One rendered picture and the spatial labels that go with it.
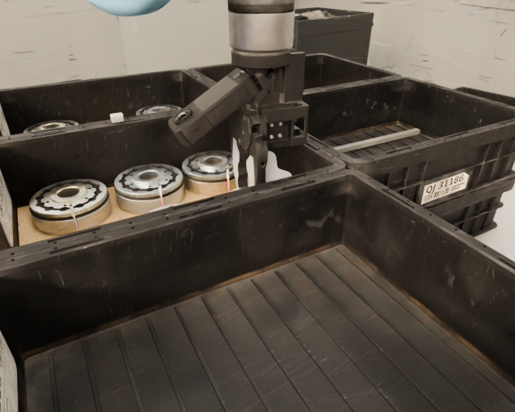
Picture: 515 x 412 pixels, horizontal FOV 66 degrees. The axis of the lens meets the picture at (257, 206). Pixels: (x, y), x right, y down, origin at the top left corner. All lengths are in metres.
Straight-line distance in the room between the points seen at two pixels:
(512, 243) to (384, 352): 0.51
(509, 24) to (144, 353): 3.64
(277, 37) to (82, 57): 3.45
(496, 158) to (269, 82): 0.41
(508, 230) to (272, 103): 0.57
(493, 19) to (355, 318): 3.54
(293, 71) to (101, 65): 3.47
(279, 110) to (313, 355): 0.28
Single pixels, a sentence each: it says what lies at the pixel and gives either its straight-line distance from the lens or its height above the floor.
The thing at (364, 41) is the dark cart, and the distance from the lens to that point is 2.59.
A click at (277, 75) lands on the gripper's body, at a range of 0.51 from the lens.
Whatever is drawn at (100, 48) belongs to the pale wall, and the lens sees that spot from 3.91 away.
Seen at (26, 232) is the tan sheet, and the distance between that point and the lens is 0.62.
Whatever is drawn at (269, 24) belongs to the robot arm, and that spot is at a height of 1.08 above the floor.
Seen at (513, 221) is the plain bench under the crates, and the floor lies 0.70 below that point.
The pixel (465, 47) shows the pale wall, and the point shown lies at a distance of 3.95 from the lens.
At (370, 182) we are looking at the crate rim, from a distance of 0.46.
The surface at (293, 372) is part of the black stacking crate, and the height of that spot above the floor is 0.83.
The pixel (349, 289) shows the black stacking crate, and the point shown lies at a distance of 0.47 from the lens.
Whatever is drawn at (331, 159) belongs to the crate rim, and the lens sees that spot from 0.51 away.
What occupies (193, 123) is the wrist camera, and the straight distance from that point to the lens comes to 0.48.
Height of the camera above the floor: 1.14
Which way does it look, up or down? 31 degrees down
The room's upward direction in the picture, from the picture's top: straight up
